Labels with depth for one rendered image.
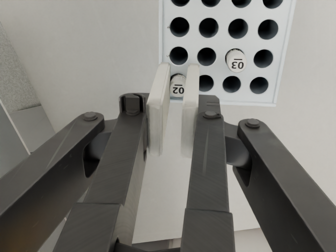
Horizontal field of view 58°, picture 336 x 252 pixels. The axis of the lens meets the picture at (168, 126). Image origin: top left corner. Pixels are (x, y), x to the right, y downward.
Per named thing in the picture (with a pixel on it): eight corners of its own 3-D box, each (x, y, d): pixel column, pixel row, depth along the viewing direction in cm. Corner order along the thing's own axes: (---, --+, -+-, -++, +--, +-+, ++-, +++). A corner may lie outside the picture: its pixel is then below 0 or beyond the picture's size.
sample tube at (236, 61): (222, 38, 23) (228, 54, 19) (239, 39, 23) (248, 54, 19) (221, 54, 24) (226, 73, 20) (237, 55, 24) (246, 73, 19)
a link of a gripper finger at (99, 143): (143, 164, 14) (78, 161, 14) (154, 115, 18) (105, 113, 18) (142, 135, 13) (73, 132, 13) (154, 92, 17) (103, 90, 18)
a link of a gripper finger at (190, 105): (182, 104, 14) (198, 105, 14) (188, 62, 20) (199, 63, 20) (180, 158, 15) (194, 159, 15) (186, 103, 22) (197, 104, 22)
